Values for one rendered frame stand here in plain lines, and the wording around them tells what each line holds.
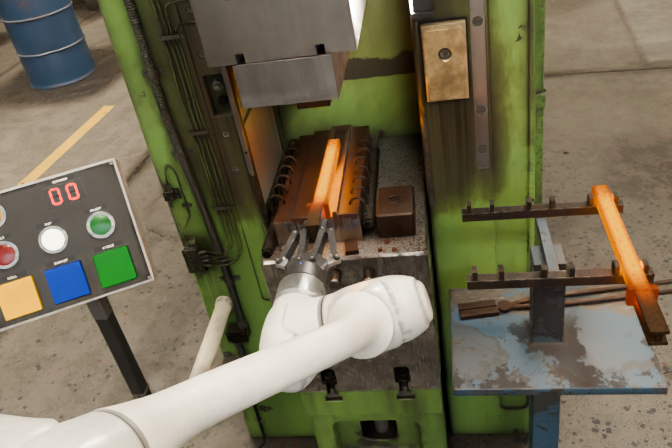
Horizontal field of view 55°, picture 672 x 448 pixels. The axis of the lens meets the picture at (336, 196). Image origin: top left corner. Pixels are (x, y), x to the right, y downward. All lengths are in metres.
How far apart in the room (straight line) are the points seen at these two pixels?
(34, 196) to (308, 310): 0.70
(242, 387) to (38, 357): 2.26
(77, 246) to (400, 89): 0.93
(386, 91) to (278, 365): 1.12
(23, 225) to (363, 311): 0.81
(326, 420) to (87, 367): 1.27
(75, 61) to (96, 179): 4.56
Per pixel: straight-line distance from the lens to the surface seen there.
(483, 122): 1.48
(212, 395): 0.79
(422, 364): 1.66
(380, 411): 1.81
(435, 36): 1.37
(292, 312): 1.05
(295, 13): 1.24
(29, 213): 1.49
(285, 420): 2.22
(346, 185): 1.53
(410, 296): 0.98
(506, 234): 1.66
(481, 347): 1.42
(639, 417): 2.32
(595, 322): 1.49
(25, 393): 2.89
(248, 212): 1.65
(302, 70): 1.28
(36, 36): 5.91
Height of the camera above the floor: 1.80
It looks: 32 degrees down
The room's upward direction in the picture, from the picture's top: 11 degrees counter-clockwise
